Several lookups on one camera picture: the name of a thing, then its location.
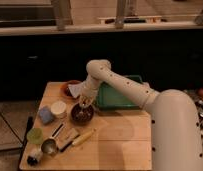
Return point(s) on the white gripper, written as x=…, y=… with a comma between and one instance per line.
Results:
x=87, y=96

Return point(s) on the silver metal fork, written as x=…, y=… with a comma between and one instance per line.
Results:
x=82, y=111

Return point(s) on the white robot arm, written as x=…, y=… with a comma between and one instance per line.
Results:
x=176, y=137

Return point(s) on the purple bowl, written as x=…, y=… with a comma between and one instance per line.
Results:
x=75, y=117

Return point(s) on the orange bowl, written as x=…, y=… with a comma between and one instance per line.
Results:
x=64, y=90

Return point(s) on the white cloth napkin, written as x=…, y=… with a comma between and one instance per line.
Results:
x=75, y=89

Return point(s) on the green plastic tray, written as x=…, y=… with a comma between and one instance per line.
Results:
x=109, y=98

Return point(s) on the cream round container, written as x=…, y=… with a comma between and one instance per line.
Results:
x=58, y=109

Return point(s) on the wooden cutting board table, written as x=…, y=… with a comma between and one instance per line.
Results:
x=121, y=140

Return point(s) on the wooden block brush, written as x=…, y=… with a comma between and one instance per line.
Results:
x=66, y=140

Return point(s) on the metal measuring cup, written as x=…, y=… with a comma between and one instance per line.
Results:
x=49, y=146

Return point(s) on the green plastic cup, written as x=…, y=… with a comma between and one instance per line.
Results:
x=35, y=136

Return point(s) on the yellow handled knife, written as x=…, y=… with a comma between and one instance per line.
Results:
x=78, y=140

